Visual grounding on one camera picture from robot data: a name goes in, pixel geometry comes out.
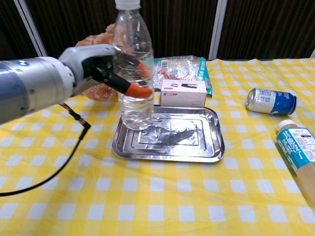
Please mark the teal snack bag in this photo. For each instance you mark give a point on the teal snack bag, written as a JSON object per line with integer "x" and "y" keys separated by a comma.
{"x": 187, "y": 67}

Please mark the transparent water bottle white cap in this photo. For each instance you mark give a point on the transparent water bottle white cap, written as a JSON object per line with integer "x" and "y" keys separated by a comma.
{"x": 134, "y": 73}

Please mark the rectangular metal tray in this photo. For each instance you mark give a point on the rectangular metal tray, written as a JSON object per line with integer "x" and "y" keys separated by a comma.
{"x": 172, "y": 137}

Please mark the beige drink bottle teal label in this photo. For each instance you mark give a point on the beige drink bottle teal label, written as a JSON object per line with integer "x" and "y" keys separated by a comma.
{"x": 299, "y": 150}

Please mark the yellow white checkered tablecloth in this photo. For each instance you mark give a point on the yellow white checkered tablecloth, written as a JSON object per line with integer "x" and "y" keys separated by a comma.
{"x": 157, "y": 186}

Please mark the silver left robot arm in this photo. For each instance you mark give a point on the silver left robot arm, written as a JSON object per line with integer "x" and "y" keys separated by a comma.
{"x": 32, "y": 86}

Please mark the small white pink box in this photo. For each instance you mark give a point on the small white pink box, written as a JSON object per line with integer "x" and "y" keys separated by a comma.
{"x": 183, "y": 94}

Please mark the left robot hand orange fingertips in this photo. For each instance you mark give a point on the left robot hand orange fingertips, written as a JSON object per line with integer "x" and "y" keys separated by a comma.
{"x": 96, "y": 66}

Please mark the brown plush teddy bear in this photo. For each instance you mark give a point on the brown plush teddy bear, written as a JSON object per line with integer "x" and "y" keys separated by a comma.
{"x": 98, "y": 91}

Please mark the blue white drink can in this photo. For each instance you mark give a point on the blue white drink can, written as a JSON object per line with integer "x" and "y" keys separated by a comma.
{"x": 270, "y": 101}

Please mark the white partition frame post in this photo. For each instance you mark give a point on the white partition frame post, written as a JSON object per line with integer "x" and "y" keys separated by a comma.
{"x": 30, "y": 27}
{"x": 217, "y": 27}

